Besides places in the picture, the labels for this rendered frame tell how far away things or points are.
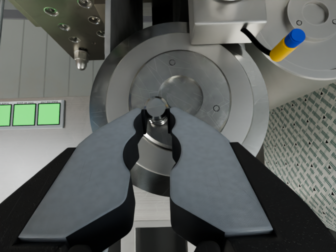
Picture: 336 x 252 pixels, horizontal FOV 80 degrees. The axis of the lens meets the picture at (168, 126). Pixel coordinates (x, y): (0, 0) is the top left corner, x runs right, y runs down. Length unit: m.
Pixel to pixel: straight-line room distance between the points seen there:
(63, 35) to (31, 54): 1.67
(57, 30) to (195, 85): 0.40
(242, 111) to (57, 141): 0.47
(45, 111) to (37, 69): 1.55
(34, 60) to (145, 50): 2.00
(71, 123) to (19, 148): 0.14
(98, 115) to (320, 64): 0.19
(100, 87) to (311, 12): 0.19
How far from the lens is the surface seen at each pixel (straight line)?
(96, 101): 0.18
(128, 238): 0.54
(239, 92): 0.17
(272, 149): 0.41
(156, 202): 0.50
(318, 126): 0.31
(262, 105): 0.18
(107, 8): 0.22
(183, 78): 0.16
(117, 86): 0.17
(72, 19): 0.47
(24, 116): 0.60
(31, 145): 0.59
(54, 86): 2.00
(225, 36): 0.17
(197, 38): 0.17
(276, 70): 0.20
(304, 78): 0.20
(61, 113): 0.56
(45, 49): 2.16
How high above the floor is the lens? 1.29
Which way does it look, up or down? 8 degrees down
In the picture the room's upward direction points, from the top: 178 degrees clockwise
